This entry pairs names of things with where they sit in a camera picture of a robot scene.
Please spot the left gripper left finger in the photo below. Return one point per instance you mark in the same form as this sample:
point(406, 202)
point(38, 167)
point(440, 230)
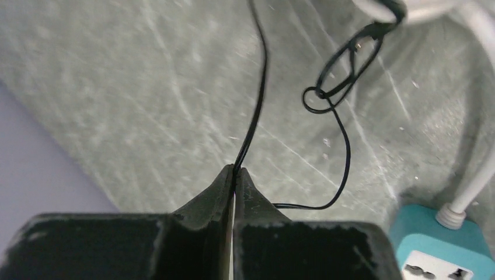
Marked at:
point(193, 242)

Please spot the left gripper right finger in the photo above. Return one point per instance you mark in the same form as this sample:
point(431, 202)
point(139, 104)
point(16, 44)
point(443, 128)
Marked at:
point(268, 245)

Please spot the teal power strip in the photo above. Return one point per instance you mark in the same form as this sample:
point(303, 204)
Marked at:
point(425, 249)

